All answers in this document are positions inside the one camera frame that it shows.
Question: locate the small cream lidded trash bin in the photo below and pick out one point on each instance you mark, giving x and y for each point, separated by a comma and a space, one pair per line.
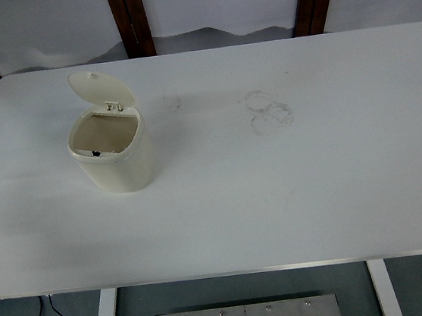
121, 176

